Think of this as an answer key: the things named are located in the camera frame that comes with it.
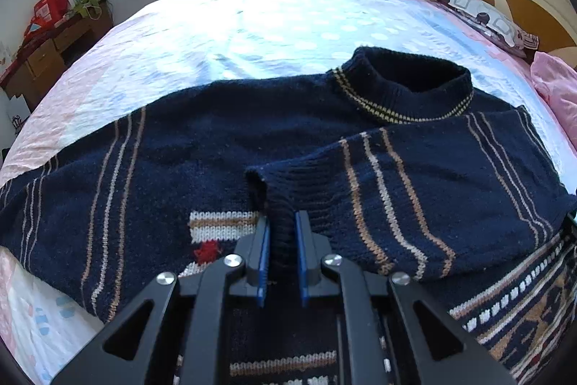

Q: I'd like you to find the green cloth bag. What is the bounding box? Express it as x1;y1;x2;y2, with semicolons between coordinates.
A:
67;0;109;21

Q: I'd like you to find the red bag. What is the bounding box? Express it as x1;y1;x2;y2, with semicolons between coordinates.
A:
29;0;68;35

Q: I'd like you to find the pink pillow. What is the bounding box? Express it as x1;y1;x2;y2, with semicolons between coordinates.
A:
529;51;577;160

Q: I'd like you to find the cream and orange headboard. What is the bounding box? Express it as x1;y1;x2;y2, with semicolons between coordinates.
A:
430;0;577;65

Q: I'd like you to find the dotted blue pink bed sheet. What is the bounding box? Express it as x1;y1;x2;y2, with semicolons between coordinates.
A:
0;0;577;385

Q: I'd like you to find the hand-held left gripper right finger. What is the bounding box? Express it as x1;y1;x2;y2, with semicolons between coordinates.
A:
295;211;517;385

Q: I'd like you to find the navy knitted striped sweater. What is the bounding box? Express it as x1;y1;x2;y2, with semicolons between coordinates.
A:
0;47;577;385

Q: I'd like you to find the wooden desk with drawers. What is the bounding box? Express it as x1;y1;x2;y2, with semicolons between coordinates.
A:
0;0;113;111

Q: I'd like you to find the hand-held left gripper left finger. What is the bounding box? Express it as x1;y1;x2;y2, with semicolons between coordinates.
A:
49;216;271;385

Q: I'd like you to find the patterned white pillow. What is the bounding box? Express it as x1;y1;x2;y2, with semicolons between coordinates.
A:
426;0;539;56

